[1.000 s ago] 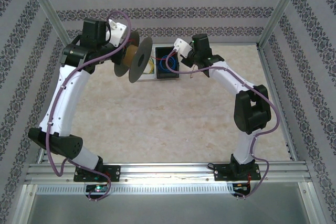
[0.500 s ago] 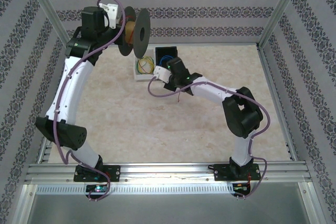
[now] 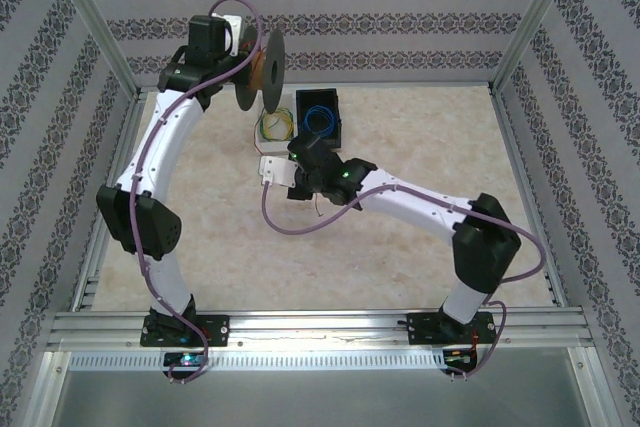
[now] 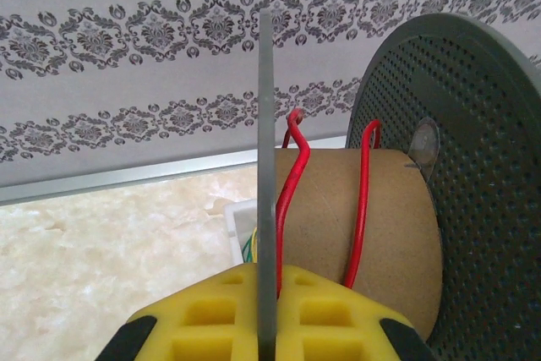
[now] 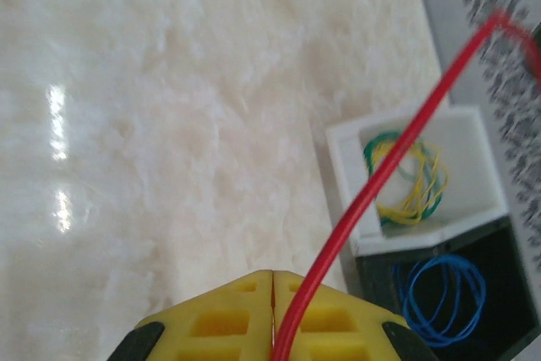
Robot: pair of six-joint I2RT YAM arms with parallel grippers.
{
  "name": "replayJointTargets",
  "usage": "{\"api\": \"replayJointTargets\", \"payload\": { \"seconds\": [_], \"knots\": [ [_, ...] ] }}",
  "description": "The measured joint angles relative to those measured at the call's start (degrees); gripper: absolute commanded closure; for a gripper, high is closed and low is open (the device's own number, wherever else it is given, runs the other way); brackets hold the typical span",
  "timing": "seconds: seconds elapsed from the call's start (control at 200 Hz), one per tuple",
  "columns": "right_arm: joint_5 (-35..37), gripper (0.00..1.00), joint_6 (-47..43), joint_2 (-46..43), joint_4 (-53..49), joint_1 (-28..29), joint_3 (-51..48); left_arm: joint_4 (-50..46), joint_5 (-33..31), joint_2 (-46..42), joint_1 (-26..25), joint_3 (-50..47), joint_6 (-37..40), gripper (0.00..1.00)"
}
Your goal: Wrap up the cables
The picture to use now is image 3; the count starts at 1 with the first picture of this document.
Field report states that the red wire cable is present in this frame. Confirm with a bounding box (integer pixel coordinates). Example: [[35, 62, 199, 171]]
[[249, 45, 326, 218]]

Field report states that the black plastic spool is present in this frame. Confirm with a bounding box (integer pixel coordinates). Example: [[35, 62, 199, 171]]
[[233, 25, 287, 114]]

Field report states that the white plastic bin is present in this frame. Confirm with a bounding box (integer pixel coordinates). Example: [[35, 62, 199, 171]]
[[252, 95, 296, 157]]

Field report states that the black plastic bin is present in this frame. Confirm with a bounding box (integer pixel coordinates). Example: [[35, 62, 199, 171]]
[[294, 88, 343, 151]]

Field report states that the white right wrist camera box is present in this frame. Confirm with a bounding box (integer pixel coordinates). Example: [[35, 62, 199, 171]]
[[256, 155, 300, 189]]

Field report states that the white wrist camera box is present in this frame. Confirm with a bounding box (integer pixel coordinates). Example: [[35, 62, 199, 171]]
[[221, 13, 245, 57], [256, 155, 300, 189]]

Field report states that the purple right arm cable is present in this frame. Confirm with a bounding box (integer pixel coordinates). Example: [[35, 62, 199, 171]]
[[261, 179, 546, 382]]

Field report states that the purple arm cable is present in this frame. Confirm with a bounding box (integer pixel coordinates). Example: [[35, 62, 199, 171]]
[[130, 0, 264, 386], [261, 179, 546, 382]]

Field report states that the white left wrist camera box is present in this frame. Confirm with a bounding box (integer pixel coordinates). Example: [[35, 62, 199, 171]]
[[221, 13, 245, 57]]

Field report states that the blue wire cable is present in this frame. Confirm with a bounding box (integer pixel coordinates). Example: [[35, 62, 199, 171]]
[[301, 105, 335, 138]]

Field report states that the green wire cable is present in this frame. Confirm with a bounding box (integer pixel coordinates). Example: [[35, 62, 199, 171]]
[[257, 107, 295, 141]]

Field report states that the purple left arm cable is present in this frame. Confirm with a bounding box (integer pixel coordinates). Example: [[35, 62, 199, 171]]
[[130, 0, 264, 386]]

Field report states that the yellow wire cable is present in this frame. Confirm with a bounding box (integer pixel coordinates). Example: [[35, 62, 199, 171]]
[[259, 109, 294, 141]]

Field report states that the aluminium frame crossbar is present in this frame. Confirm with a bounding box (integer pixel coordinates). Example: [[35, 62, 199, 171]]
[[137, 80, 496, 94]]

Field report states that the aluminium frame post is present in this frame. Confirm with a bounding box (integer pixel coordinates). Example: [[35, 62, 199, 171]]
[[489, 0, 589, 96], [43, 0, 144, 98]]

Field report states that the aluminium mounting rail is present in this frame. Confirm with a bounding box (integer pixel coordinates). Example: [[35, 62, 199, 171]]
[[47, 309, 596, 348]]

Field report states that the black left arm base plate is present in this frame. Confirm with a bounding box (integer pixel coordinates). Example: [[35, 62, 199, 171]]
[[139, 314, 231, 348]]

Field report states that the perforated metal cable tray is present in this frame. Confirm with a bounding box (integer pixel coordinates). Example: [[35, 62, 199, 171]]
[[67, 350, 449, 372]]

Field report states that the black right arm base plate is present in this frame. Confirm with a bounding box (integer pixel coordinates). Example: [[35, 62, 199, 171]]
[[407, 310, 499, 347]]

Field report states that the aluminium frame side rail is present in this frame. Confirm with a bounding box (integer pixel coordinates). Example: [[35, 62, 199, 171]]
[[492, 89, 569, 308], [69, 89, 149, 313]]

